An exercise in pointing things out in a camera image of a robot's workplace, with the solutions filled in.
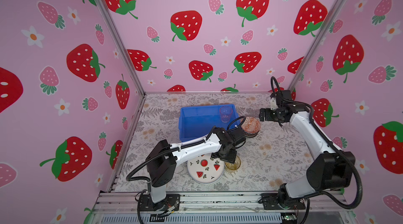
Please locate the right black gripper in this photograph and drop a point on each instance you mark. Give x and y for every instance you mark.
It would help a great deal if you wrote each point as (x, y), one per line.
(267, 116)

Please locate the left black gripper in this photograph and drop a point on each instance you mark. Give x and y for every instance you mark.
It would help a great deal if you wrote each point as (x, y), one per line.
(231, 158)

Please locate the yellow clear glass cup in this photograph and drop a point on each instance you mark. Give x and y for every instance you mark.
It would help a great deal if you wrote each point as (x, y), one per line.
(234, 166)

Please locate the pink clear glass cup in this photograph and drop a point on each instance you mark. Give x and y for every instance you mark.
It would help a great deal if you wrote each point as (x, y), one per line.
(225, 113)

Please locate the white strawberry pattern plate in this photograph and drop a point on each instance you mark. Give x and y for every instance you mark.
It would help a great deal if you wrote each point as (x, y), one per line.
(205, 169)

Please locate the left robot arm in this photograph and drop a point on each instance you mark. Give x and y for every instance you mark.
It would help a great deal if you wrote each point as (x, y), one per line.
(164, 158)

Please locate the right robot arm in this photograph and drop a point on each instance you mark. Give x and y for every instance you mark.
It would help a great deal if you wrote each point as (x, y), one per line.
(331, 169)

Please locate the blue plastic bin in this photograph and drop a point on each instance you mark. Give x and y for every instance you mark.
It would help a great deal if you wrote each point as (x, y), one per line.
(197, 121)

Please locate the orange patterned bowl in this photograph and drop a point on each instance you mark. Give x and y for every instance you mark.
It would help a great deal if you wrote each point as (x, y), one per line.
(251, 127)

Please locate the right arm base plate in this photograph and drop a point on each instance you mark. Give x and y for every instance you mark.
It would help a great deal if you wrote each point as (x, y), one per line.
(272, 201)

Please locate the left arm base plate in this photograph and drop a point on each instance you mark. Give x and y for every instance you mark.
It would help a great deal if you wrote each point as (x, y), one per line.
(170, 203)

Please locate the aluminium front rail frame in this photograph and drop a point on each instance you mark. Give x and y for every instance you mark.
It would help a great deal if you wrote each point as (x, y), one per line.
(238, 207)

